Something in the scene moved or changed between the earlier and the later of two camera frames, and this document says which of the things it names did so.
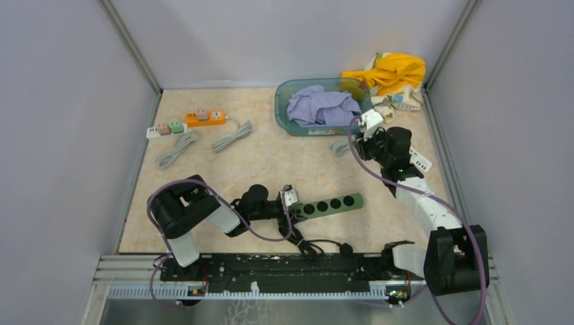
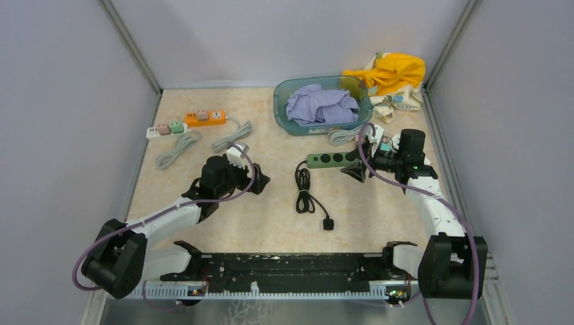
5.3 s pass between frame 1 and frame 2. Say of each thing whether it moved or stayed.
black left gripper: moved
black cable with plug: moved
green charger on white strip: stayed
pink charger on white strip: stayed
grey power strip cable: moved
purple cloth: stayed
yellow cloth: stayed
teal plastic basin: stayed
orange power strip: stayed
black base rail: stayed
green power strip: moved
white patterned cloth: stayed
